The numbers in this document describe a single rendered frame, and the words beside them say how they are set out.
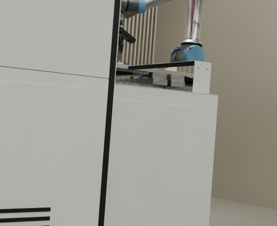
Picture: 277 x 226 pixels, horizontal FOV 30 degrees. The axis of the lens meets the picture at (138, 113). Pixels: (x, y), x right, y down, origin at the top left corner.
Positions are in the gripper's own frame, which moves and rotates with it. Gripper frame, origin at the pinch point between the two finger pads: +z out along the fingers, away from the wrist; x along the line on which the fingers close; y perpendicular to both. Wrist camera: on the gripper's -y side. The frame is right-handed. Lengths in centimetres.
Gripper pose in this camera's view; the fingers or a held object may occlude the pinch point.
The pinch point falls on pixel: (117, 60)
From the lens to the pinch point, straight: 272.0
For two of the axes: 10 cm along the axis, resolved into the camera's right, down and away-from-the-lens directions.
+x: 5.4, -0.1, -8.4
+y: -8.4, -0.6, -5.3
